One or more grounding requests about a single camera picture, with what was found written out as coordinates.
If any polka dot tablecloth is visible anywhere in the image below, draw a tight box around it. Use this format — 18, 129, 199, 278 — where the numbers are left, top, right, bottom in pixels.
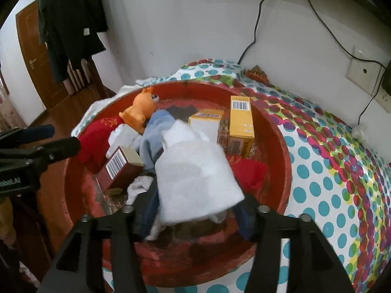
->
72, 58, 391, 293

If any dark hanging jacket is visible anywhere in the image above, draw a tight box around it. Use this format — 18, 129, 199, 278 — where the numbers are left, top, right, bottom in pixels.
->
37, 0, 109, 83

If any floral curtain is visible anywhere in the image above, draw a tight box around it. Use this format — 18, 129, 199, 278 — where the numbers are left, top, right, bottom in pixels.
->
0, 76, 28, 132

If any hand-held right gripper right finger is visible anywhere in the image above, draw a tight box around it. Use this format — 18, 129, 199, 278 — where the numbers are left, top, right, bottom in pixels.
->
232, 194, 356, 293

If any white wall plate with hole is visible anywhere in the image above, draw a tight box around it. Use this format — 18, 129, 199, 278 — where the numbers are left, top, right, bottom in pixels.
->
346, 46, 386, 96

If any small brown box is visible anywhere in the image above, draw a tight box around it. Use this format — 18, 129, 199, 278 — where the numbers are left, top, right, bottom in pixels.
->
95, 146, 145, 194

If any black power adapter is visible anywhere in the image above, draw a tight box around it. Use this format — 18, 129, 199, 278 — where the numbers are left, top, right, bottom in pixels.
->
380, 67, 391, 96

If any black cable to wall plate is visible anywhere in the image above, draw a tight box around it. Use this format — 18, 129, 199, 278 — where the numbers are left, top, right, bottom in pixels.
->
302, 0, 386, 68

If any orange toy animal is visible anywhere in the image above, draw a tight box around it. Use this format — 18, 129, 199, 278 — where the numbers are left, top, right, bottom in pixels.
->
119, 86, 159, 135

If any yellow smiley medicine box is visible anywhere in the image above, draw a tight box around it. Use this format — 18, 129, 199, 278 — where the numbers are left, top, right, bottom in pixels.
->
228, 95, 255, 159
188, 110, 225, 147

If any long black cable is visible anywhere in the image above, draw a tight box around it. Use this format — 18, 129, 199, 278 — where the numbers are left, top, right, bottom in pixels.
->
238, 0, 278, 65

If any round red tray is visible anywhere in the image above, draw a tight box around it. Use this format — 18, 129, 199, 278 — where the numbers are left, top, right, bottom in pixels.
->
64, 81, 292, 287

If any red gold wrapper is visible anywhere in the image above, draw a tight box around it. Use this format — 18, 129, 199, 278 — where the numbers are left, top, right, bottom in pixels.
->
244, 65, 269, 83

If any blue-grey sock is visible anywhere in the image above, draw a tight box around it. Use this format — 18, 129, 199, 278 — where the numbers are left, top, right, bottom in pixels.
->
139, 110, 178, 171

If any large white sock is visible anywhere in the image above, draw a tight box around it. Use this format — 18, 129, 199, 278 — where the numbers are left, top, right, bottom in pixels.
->
154, 120, 245, 225

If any black adapter cable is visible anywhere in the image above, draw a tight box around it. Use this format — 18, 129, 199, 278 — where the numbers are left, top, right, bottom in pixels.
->
357, 65, 386, 127

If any white grey-striped sock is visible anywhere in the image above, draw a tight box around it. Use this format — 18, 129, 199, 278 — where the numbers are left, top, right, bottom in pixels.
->
126, 175, 158, 205

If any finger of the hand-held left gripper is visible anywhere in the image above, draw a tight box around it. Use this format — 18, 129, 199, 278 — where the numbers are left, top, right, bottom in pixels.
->
0, 125, 55, 146
0, 136, 81, 171

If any brown wooden door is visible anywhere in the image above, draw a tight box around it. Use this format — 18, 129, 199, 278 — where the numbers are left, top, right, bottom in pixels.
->
15, 0, 66, 110

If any red sock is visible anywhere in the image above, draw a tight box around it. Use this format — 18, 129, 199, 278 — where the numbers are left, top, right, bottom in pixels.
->
228, 156, 269, 194
76, 116, 126, 173

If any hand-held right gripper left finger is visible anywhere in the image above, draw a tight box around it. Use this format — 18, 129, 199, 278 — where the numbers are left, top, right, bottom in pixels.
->
37, 186, 159, 293

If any white power outlet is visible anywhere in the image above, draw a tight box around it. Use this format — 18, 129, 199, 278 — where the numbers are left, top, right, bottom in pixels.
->
377, 90, 391, 113

